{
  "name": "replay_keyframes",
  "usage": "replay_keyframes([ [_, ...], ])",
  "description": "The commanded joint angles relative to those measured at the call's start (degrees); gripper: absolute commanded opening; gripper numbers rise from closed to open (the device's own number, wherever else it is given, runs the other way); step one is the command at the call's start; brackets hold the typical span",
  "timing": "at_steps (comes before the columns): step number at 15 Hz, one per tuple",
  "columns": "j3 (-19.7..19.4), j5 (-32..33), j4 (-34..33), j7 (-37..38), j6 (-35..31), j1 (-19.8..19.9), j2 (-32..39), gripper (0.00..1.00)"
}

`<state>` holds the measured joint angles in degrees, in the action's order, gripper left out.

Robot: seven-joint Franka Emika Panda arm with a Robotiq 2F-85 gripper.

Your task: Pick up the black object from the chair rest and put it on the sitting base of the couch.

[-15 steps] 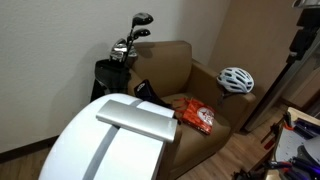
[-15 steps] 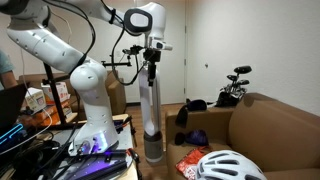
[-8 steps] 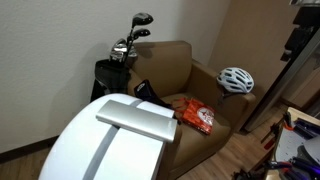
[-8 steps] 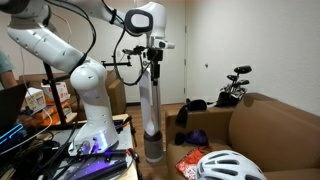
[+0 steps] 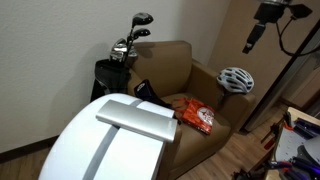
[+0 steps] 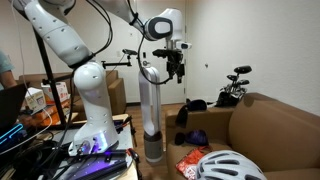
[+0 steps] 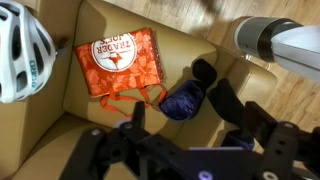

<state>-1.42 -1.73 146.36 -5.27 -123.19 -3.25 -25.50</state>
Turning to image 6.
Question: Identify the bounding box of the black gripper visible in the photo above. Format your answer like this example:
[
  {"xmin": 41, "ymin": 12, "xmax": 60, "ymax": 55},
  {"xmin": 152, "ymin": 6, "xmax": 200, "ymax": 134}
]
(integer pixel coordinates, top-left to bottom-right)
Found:
[{"xmin": 165, "ymin": 55, "xmax": 187, "ymax": 85}]

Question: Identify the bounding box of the black slipper with blue lining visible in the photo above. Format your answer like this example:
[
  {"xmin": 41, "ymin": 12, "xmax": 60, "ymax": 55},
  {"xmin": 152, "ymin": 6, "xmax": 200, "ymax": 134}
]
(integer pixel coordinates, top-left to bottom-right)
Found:
[{"xmin": 175, "ymin": 98, "xmax": 208, "ymax": 129}]

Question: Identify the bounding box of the white door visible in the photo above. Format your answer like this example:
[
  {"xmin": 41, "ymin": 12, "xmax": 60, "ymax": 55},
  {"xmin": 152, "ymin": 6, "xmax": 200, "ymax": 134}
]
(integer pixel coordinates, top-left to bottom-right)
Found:
[{"xmin": 128, "ymin": 0, "xmax": 187, "ymax": 105}]

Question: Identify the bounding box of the white bladeless tower fan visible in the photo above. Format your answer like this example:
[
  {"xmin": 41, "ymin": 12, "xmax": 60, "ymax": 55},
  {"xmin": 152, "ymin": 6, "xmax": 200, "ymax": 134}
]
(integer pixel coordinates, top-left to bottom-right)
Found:
[{"xmin": 138, "ymin": 65, "xmax": 164, "ymax": 164}]

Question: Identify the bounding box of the black golf bag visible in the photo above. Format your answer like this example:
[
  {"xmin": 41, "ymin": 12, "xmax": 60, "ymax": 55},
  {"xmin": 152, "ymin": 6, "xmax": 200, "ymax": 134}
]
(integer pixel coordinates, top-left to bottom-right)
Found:
[{"xmin": 214, "ymin": 89, "xmax": 248, "ymax": 108}]

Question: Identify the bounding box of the small black golf club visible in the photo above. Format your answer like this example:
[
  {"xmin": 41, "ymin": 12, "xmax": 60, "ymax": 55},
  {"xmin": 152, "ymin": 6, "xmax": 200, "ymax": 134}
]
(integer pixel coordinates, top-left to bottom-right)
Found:
[
  {"xmin": 229, "ymin": 79, "xmax": 251, "ymax": 96},
  {"xmin": 221, "ymin": 74, "xmax": 239, "ymax": 94}
]

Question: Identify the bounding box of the blue purple plush slipper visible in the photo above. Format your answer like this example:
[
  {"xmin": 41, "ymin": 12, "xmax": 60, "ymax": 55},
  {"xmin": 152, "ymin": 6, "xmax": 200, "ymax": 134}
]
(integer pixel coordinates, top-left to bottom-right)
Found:
[{"xmin": 174, "ymin": 129, "xmax": 210, "ymax": 147}]

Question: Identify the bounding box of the black table clamp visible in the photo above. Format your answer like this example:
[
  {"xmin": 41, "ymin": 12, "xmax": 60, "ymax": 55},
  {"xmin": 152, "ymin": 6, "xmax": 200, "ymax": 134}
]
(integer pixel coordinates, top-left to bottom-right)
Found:
[{"xmin": 114, "ymin": 115, "xmax": 138, "ymax": 148}]

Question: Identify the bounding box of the large black golf club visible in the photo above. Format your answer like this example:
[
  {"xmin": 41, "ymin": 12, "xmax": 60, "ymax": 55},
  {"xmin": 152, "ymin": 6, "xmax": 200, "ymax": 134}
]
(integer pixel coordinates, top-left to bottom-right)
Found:
[{"xmin": 233, "ymin": 65, "xmax": 253, "ymax": 91}]

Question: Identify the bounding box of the red glitter gift bag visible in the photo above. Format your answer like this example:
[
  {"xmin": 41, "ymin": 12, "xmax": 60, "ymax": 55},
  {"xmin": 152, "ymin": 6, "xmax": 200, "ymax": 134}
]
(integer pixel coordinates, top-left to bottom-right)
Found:
[{"xmin": 175, "ymin": 145, "xmax": 213, "ymax": 180}]

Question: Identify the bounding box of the red and black clamp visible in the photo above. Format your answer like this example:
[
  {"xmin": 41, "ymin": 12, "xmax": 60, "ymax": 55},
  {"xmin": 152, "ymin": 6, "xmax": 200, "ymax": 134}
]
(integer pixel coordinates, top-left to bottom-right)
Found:
[{"xmin": 126, "ymin": 148, "xmax": 144, "ymax": 180}]

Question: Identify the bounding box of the white bicycle helmet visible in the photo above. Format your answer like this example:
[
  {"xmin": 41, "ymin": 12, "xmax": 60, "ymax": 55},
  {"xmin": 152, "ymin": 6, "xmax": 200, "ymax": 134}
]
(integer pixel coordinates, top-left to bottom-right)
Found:
[{"xmin": 195, "ymin": 149, "xmax": 268, "ymax": 180}]

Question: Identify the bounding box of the brown leather armchair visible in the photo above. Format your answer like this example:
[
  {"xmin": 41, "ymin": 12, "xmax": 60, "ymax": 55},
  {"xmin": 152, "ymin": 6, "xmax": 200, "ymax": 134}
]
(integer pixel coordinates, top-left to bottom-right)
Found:
[{"xmin": 165, "ymin": 92, "xmax": 320, "ymax": 180}]

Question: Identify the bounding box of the white and orange box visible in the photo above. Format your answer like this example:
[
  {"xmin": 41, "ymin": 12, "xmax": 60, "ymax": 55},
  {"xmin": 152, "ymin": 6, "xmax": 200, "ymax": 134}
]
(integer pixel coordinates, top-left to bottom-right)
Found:
[{"xmin": 40, "ymin": 81, "xmax": 70, "ymax": 105}]

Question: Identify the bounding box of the black tripod stand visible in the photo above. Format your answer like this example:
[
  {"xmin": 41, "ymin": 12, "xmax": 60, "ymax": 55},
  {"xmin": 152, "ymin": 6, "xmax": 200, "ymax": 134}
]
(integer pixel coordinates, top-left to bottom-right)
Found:
[{"xmin": 32, "ymin": 28, "xmax": 76, "ymax": 130}]

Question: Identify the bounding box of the orange flat box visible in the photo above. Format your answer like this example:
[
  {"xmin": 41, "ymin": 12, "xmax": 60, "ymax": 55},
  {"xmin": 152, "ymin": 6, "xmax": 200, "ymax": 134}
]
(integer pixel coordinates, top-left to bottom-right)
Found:
[{"xmin": 30, "ymin": 102, "xmax": 72, "ymax": 128}]

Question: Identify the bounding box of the white cardboard box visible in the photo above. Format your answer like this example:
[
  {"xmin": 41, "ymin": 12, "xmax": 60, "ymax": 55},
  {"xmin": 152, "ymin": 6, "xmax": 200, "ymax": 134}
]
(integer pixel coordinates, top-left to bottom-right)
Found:
[{"xmin": 24, "ymin": 87, "xmax": 47, "ymax": 113}]

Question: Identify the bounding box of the black laptop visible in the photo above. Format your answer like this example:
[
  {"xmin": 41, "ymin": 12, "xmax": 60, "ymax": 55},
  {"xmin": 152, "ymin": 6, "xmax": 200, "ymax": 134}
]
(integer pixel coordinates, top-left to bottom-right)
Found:
[{"xmin": 0, "ymin": 82, "xmax": 31, "ymax": 148}]

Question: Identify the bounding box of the person in teal shirt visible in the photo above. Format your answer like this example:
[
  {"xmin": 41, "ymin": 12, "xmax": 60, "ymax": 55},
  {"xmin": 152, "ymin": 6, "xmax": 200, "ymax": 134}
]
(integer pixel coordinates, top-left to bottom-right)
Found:
[{"xmin": 0, "ymin": 49, "xmax": 18, "ymax": 92}]

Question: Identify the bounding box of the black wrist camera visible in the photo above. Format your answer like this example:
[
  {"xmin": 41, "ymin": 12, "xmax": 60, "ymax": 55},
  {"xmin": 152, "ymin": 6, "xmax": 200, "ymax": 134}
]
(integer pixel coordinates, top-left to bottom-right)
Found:
[{"xmin": 152, "ymin": 48, "xmax": 184, "ymax": 58}]

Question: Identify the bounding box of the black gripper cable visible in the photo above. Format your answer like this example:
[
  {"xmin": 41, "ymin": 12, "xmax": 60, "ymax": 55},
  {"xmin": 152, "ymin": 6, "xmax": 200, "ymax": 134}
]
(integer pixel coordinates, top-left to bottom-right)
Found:
[{"xmin": 125, "ymin": 0, "xmax": 175, "ymax": 86}]

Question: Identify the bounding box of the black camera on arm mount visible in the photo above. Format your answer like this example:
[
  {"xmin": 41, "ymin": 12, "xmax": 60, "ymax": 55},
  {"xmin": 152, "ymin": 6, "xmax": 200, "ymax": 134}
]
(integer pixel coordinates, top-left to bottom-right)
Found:
[{"xmin": 101, "ymin": 48, "xmax": 139, "ymax": 69}]

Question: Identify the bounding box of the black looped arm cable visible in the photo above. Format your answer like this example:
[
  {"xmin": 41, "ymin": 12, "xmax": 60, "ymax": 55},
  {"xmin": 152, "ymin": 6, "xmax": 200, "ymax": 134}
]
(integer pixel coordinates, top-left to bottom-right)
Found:
[{"xmin": 84, "ymin": 0, "xmax": 114, "ymax": 57}]

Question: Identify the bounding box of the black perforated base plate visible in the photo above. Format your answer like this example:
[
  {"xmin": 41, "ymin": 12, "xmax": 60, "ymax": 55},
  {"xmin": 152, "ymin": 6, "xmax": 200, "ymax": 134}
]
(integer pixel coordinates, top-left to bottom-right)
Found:
[{"xmin": 59, "ymin": 149, "xmax": 130, "ymax": 180}]

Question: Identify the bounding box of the thin white cable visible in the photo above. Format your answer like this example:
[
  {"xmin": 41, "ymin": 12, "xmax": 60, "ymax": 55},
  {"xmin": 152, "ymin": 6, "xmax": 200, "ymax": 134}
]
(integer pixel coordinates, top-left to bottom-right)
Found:
[{"xmin": 10, "ymin": 0, "xmax": 54, "ymax": 149}]

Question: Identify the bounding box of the black cable bundle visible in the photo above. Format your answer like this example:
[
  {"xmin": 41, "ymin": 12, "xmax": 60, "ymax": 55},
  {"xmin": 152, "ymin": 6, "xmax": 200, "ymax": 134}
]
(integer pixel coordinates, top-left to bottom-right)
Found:
[{"xmin": 0, "ymin": 131, "xmax": 73, "ymax": 180}]

